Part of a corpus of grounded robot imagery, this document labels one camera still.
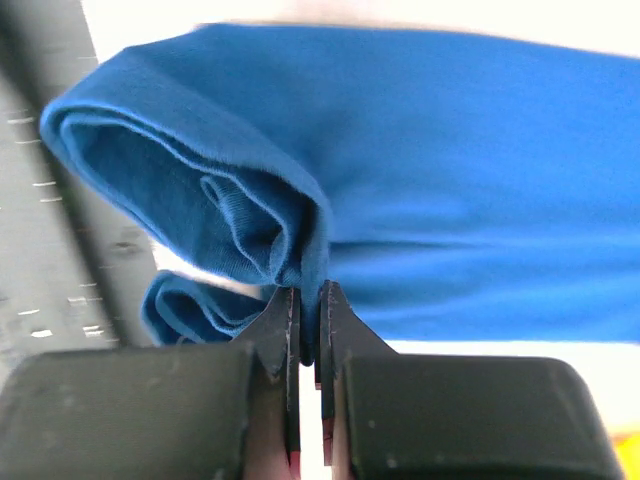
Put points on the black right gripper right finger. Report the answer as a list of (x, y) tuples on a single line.
[(387, 415)]

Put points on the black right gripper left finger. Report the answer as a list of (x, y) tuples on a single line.
[(214, 411)]

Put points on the dark blue mickey t shirt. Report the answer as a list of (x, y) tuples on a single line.
[(459, 187)]

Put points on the yellow plastic tray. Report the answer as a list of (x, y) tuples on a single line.
[(628, 452)]

